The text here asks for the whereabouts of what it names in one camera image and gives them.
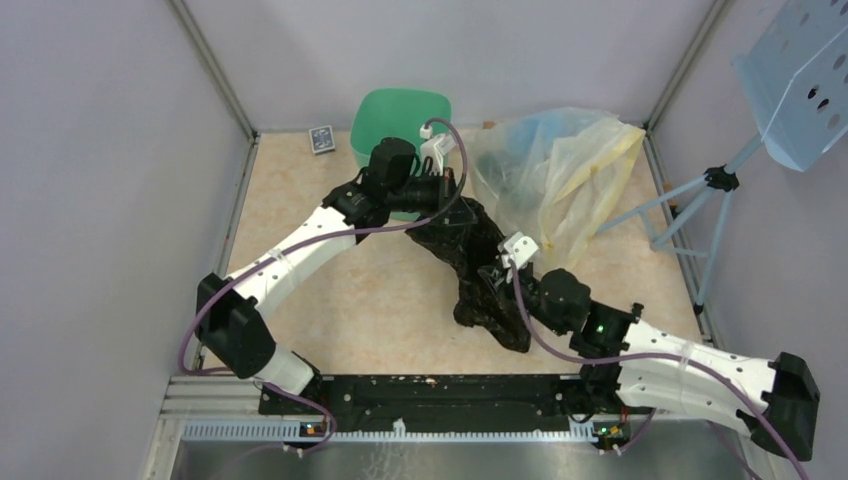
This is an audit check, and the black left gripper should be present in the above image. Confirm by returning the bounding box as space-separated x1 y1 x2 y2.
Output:
387 167 478 226

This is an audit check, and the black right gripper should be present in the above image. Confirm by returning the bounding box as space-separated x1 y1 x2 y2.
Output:
478 260 568 336

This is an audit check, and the black trash bag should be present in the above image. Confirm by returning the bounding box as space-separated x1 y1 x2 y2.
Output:
406 197 531 353

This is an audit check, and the translucent white trash bag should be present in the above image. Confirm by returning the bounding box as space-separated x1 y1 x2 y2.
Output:
465 107 646 272

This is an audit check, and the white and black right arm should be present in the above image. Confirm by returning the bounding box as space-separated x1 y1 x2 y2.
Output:
476 266 821 462

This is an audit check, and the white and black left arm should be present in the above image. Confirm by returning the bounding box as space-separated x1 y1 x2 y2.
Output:
193 134 466 414

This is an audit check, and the green plastic trash bin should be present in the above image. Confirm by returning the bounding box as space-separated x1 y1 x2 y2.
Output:
342 88 458 228

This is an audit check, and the light blue tripod stand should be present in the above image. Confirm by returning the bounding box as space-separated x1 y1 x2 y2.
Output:
597 134 763 316

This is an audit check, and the perforated light blue panel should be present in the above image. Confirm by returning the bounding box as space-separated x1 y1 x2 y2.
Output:
733 0 847 172

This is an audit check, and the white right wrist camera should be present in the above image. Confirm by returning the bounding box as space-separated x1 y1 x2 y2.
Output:
498 232 539 269

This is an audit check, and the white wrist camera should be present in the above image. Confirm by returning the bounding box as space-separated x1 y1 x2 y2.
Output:
498 232 539 269
419 125 457 175

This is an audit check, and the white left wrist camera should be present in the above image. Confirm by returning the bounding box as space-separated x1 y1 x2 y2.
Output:
419 125 457 175

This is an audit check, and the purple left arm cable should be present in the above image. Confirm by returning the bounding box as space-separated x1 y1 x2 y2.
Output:
177 117 470 378

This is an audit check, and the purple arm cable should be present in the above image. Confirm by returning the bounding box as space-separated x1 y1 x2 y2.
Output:
177 117 470 378
508 258 811 480

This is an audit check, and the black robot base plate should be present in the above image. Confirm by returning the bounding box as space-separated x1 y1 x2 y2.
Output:
258 372 654 432

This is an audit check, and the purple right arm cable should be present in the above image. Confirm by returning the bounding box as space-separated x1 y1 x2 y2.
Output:
508 258 811 480

